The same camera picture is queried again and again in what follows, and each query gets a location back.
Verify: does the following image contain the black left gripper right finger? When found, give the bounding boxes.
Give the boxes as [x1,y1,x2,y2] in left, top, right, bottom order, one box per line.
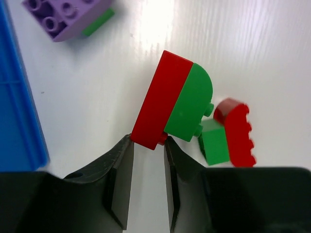
[164,136,209,233]

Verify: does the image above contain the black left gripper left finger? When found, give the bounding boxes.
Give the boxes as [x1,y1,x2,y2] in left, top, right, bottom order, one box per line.
[64,134,134,230]

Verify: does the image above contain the red rectangular lego brick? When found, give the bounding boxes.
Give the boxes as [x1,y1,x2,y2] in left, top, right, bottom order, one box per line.
[130,50,193,150]

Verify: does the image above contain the green half-round lego block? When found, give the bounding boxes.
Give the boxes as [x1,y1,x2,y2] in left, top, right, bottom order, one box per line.
[164,63,213,142]

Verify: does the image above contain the small green lego cube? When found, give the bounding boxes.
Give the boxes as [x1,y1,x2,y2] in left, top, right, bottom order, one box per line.
[198,119,230,166]

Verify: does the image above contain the red scalloped lego block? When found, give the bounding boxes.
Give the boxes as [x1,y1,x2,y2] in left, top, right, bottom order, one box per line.
[213,98,256,167]

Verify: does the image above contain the blue divided plastic bin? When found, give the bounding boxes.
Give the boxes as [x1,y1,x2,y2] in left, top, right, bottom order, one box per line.
[0,0,49,172]

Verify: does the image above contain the green flat lego plate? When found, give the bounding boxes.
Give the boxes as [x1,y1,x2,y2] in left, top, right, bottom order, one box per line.
[82,8,115,36]

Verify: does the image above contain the purple lego brick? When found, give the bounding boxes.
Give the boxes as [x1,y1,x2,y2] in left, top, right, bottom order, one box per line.
[22,0,113,42]

